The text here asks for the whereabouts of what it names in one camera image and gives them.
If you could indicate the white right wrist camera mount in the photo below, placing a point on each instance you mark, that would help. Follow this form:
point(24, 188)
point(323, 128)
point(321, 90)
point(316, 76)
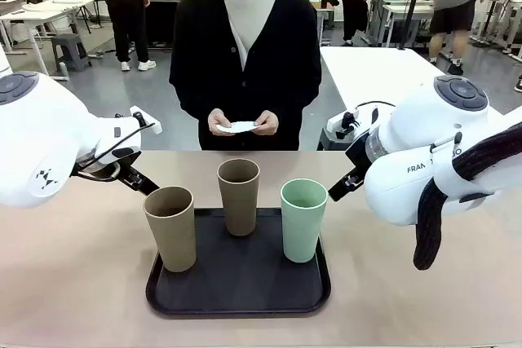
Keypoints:
point(338, 122)

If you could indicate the person's left hand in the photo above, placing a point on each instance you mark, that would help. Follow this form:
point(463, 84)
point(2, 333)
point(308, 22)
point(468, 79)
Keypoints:
point(270, 124)

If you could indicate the person in black cardigan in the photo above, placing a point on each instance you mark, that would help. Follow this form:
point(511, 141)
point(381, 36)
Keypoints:
point(204, 58)

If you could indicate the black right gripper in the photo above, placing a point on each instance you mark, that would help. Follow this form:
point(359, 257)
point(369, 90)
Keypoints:
point(359, 156)

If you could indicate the person's left forearm black sleeve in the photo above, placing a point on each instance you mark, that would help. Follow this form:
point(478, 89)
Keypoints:
point(297, 97)

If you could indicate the small grey bottle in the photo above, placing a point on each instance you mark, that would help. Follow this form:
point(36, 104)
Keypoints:
point(63, 71)

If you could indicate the black plastic stool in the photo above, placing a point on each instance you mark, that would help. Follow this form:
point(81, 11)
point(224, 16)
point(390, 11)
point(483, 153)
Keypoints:
point(326, 140)

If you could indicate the tall brown cup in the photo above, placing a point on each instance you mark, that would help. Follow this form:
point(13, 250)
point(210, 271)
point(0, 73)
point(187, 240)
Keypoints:
point(238, 205)
point(173, 234)

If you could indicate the black plastic tray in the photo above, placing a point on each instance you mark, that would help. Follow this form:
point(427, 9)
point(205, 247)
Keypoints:
point(244, 283)

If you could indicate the tall pale green cup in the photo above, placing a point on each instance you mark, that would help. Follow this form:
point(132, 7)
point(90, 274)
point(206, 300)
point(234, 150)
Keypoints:
point(303, 230)

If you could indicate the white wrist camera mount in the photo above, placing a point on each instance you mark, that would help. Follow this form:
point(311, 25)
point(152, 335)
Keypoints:
point(338, 122)
point(133, 111)

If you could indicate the grey plastic step stool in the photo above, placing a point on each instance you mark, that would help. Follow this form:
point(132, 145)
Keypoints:
point(69, 48)

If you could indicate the black tripod pole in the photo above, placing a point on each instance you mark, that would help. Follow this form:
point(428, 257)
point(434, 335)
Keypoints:
point(412, 5)

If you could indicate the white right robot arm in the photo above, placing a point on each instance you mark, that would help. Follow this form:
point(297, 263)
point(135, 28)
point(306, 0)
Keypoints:
point(408, 185)

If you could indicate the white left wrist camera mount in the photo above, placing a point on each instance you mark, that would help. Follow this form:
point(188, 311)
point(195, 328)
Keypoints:
point(133, 111)

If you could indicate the person's right forearm black sleeve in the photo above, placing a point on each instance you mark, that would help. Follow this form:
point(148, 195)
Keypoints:
point(191, 99)

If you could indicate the white scalloped paper coaster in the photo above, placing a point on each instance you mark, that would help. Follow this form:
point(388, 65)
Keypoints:
point(240, 126)

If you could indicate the white lab desk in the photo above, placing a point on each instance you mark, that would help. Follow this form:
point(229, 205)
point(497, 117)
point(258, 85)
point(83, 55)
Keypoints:
point(408, 9)
point(49, 7)

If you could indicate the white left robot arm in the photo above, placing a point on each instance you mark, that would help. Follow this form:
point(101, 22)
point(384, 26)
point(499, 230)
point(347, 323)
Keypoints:
point(41, 140)

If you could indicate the person's right hand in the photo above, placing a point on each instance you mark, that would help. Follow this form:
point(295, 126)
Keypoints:
point(220, 122)

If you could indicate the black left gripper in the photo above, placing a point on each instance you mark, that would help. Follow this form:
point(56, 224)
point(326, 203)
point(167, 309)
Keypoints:
point(128, 172)

